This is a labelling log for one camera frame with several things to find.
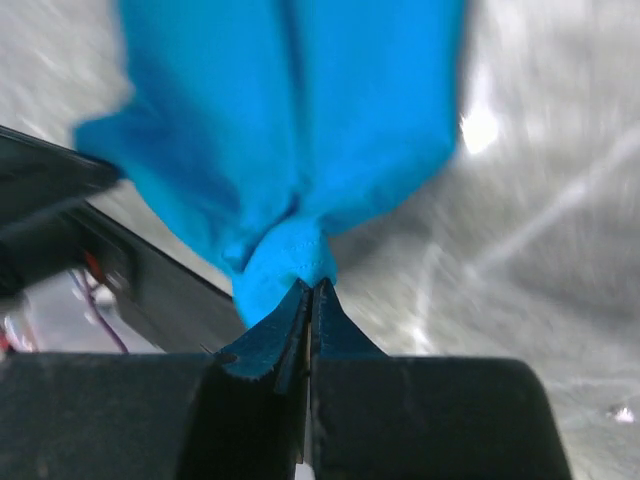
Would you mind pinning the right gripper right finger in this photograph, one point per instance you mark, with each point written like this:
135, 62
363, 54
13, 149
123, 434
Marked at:
333, 333

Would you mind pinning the blue t shirt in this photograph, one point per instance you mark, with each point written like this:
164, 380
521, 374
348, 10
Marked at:
258, 130

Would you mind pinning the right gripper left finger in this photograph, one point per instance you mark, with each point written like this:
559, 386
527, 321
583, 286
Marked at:
271, 349

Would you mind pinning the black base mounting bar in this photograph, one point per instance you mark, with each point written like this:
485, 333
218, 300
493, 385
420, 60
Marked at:
48, 226

